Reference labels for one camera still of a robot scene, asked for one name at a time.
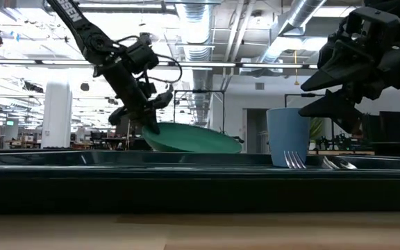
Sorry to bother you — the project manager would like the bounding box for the green potted plant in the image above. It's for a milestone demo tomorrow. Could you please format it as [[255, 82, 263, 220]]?
[[309, 117, 326, 142]]

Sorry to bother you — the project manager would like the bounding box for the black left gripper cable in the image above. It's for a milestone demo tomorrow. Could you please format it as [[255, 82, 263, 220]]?
[[115, 33, 184, 85]]

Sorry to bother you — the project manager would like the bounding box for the yellow hanging cord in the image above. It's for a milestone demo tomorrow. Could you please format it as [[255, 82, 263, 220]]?
[[292, 49, 300, 86]]

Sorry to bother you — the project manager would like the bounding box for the silver smooth ventilation duct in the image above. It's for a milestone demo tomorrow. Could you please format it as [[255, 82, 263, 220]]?
[[258, 0, 328, 64]]

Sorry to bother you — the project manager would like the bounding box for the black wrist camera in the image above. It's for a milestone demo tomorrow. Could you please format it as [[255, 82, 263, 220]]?
[[124, 32, 160, 75], [344, 6, 400, 48]]

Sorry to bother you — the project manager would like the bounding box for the silver ribbed ventilation duct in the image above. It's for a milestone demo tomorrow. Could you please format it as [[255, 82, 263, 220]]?
[[176, 0, 215, 126]]

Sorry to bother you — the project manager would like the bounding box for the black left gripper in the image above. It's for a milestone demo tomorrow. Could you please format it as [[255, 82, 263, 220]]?
[[93, 58, 174, 135]]

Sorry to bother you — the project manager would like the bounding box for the green round plate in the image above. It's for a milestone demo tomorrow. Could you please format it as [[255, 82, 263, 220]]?
[[141, 122, 244, 154]]

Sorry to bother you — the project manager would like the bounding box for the spoon with orange handle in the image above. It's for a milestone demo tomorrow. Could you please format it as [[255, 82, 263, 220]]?
[[322, 155, 358, 171]]

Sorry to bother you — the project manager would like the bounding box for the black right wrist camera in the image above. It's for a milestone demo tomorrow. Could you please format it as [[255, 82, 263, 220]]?
[[344, 6, 400, 48]]

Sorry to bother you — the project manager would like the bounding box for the blue plastic cup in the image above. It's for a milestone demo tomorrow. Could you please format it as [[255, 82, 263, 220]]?
[[266, 107, 312, 169]]

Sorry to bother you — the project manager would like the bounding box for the fork with orange handle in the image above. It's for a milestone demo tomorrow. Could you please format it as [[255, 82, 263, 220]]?
[[283, 149, 308, 170]]

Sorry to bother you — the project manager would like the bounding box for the black equipment rack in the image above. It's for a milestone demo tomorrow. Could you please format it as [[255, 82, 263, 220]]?
[[360, 110, 400, 144]]

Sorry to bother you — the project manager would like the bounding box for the white round column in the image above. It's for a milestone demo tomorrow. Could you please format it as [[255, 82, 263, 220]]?
[[40, 77, 74, 150]]

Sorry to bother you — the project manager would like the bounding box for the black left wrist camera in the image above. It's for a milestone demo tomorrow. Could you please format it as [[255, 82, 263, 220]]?
[[124, 32, 160, 75]]

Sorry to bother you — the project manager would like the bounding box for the dark green serving tray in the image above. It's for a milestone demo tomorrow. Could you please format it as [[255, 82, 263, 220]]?
[[0, 149, 400, 215]]

